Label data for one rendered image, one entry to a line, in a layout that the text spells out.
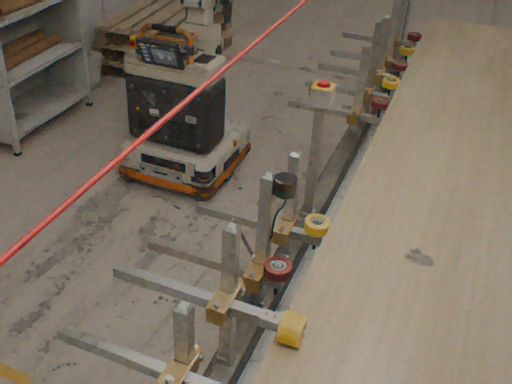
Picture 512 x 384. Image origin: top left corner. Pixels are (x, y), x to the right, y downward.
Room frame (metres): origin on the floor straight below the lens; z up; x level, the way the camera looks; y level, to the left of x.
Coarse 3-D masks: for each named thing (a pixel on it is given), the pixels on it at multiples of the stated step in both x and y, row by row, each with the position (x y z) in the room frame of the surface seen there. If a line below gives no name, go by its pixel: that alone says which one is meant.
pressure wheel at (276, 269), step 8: (264, 264) 1.27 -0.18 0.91; (272, 264) 1.27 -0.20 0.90; (280, 264) 1.27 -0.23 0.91; (288, 264) 1.27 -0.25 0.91; (264, 272) 1.26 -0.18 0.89; (272, 272) 1.24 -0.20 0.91; (280, 272) 1.24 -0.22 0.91; (288, 272) 1.24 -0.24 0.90; (272, 280) 1.23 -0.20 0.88; (280, 280) 1.23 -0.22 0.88
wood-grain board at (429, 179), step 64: (448, 64) 2.83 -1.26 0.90; (384, 128) 2.11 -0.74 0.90; (448, 128) 2.12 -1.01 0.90; (384, 192) 1.65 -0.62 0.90; (448, 192) 1.65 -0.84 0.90; (320, 256) 1.31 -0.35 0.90; (384, 256) 1.31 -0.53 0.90; (448, 256) 1.31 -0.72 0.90; (320, 320) 1.06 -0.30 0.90; (384, 320) 1.05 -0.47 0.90; (448, 320) 1.05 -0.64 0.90
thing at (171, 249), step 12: (156, 240) 1.44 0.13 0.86; (168, 252) 1.40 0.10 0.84; (180, 252) 1.38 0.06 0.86; (192, 252) 1.38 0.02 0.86; (204, 252) 1.38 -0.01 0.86; (204, 264) 1.35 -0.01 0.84; (216, 264) 1.33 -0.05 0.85; (240, 264) 1.32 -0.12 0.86; (240, 276) 1.30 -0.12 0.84; (276, 288) 1.25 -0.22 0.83
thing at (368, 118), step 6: (288, 102) 2.55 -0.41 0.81; (294, 102) 2.53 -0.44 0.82; (300, 102) 2.53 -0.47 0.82; (306, 102) 2.53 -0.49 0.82; (300, 108) 2.52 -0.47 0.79; (306, 108) 2.51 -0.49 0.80; (312, 108) 2.49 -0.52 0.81; (336, 108) 2.47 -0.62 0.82; (330, 114) 2.46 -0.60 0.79; (336, 114) 2.45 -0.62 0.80; (342, 114) 2.43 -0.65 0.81; (360, 114) 2.41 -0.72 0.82; (366, 114) 2.41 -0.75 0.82; (360, 120) 2.40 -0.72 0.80; (366, 120) 2.39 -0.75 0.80; (372, 120) 2.37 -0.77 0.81; (378, 120) 2.36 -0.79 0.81
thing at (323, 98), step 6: (330, 84) 1.80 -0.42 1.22; (312, 90) 1.77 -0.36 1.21; (318, 90) 1.76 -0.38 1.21; (324, 90) 1.76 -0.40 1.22; (330, 90) 1.75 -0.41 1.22; (312, 96) 1.77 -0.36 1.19; (318, 96) 1.76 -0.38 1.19; (324, 96) 1.75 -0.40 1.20; (330, 96) 1.75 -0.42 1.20; (312, 102) 1.77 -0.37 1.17; (318, 102) 1.76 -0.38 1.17; (324, 102) 1.75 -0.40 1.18; (330, 102) 1.75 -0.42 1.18; (318, 108) 1.76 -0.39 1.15; (324, 108) 1.75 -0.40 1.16; (330, 108) 1.76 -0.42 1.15
